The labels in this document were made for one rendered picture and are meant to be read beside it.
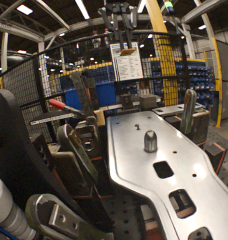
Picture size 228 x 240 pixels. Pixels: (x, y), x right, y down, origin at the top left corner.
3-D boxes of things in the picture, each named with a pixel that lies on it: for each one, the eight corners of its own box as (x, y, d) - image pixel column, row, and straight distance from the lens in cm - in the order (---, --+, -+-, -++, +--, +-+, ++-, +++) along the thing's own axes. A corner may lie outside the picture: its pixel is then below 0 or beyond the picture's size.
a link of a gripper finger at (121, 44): (121, 29, 39) (118, 29, 39) (124, 50, 37) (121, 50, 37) (120, 33, 42) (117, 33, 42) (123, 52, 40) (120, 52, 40)
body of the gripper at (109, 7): (102, -9, 46) (105, 8, 40) (127, -10, 48) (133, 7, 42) (102, 2, 52) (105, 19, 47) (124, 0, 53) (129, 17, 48)
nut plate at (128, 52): (136, 49, 35) (135, 45, 35) (122, 50, 34) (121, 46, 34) (130, 55, 43) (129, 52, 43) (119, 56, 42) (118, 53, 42)
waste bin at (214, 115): (227, 119, 374) (228, 92, 358) (216, 122, 337) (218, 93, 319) (216, 114, 404) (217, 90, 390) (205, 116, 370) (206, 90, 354)
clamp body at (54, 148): (116, 234, 49) (79, 158, 18) (85, 235, 52) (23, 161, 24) (114, 216, 53) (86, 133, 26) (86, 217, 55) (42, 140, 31)
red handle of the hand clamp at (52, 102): (95, 118, 36) (48, 99, 39) (92, 125, 37) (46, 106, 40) (96, 114, 40) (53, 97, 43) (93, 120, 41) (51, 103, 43)
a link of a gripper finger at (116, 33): (117, 26, 40) (107, 27, 40) (120, 39, 38) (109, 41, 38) (117, 28, 42) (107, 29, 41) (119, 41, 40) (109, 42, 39)
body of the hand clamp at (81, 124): (114, 197, 58) (94, 124, 36) (99, 199, 59) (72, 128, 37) (113, 188, 61) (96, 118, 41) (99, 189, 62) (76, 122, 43)
